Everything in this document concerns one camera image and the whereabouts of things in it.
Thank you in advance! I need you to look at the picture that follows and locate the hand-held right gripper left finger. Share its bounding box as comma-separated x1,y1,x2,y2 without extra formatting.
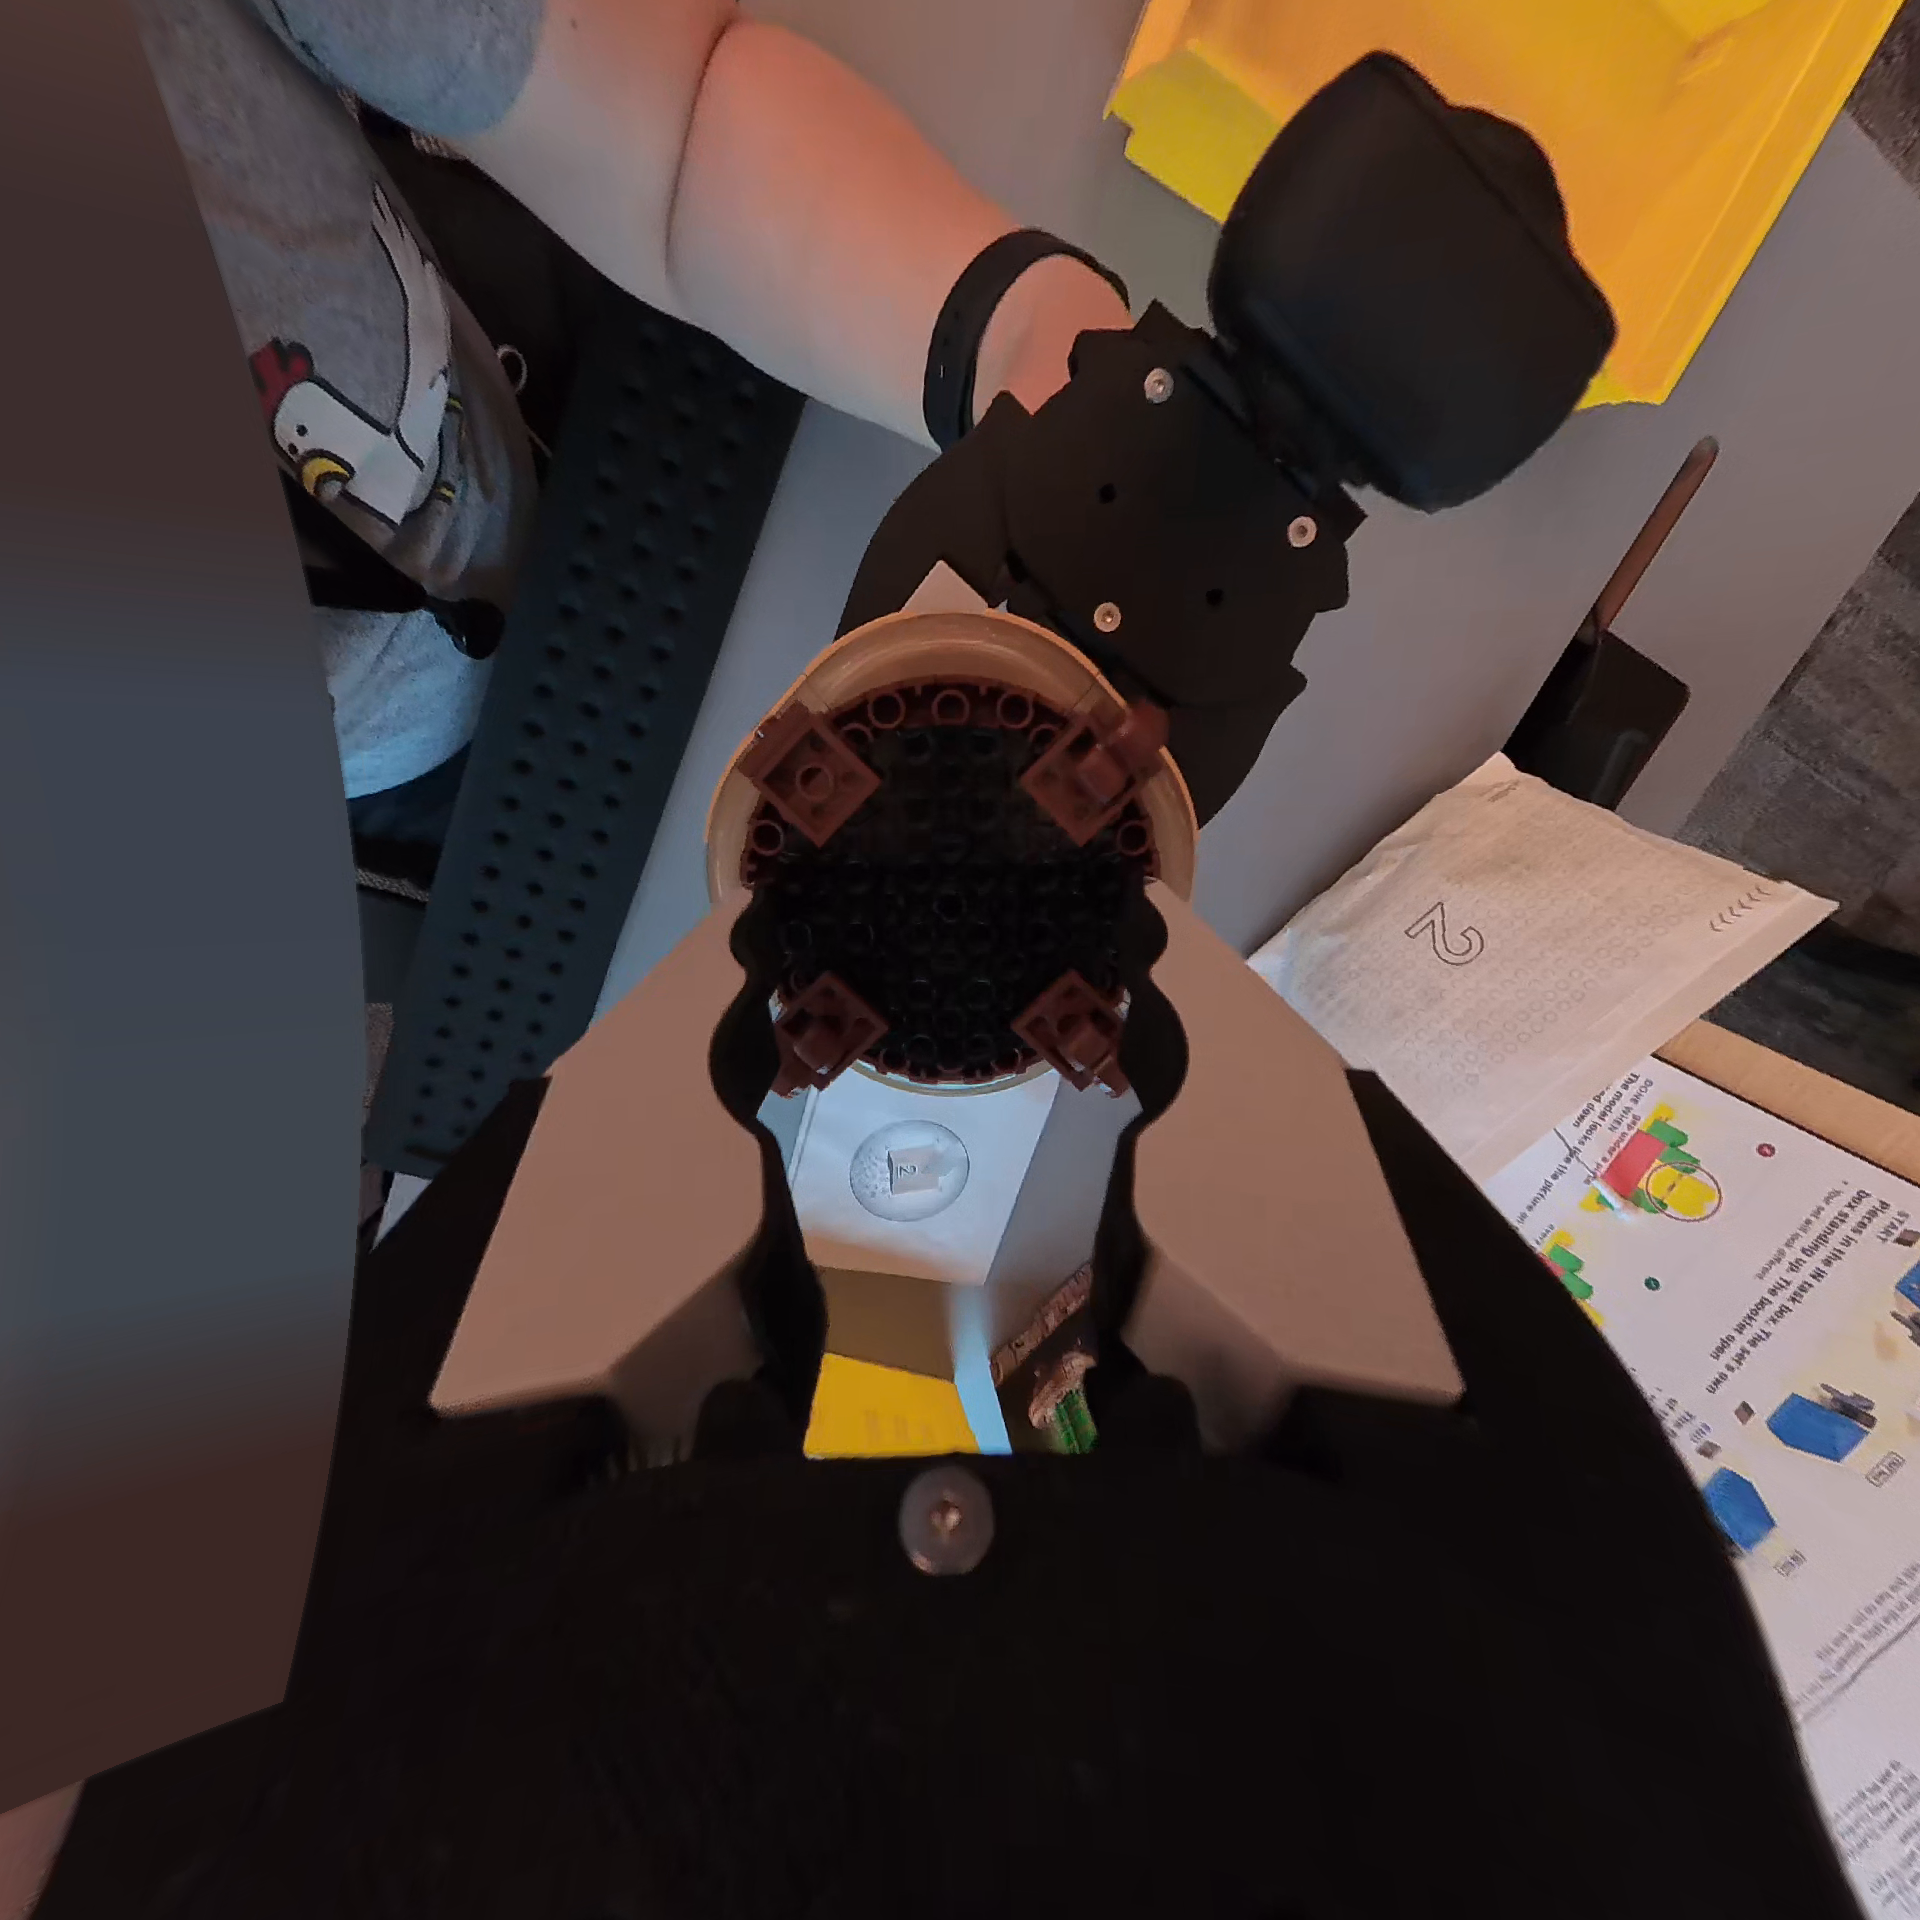
429,897,828,1455

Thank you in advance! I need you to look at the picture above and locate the person's left forearm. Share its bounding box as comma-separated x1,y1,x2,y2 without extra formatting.
441,0,1051,448

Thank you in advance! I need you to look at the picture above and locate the dark blue studded strip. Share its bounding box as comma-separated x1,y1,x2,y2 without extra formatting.
363,293,806,1176

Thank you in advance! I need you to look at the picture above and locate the small white numbered paper bag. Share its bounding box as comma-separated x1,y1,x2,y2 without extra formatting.
785,1067,1061,1287

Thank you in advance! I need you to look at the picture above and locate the printed instruction sheet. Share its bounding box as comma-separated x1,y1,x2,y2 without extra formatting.
1482,1056,1920,1920

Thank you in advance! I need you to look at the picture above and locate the person's left hand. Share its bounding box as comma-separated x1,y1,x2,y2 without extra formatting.
982,257,1139,429

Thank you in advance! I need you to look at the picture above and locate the round brown brick model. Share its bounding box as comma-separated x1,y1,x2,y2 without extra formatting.
703,604,1203,1096

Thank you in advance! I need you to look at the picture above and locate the cardboard board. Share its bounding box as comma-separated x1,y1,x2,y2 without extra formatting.
1654,1020,1920,1192

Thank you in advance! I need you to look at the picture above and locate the black wristband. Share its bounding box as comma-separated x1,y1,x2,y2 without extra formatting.
921,228,1132,453

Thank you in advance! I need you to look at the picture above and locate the grey desk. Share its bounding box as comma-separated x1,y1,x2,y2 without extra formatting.
363,106,1920,1460

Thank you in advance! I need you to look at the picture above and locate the yellow plastic bin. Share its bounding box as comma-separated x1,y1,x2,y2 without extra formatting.
1102,0,1911,412

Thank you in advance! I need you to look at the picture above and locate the large white numbered paper bag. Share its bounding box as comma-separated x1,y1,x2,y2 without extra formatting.
1247,752,1839,1192

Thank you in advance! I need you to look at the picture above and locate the green brick model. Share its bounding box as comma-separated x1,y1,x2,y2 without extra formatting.
987,1265,1107,1456

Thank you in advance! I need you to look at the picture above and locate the yellow box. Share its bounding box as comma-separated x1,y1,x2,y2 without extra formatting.
805,1352,980,1460

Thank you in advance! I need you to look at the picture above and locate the grey chicken print shirt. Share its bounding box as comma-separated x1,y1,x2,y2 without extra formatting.
132,0,545,801

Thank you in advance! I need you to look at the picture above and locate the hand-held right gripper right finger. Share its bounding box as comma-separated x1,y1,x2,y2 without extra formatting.
1092,884,1466,1455

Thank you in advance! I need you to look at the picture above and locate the black stand with brown rod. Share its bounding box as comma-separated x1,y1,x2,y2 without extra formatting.
1503,435,1721,817

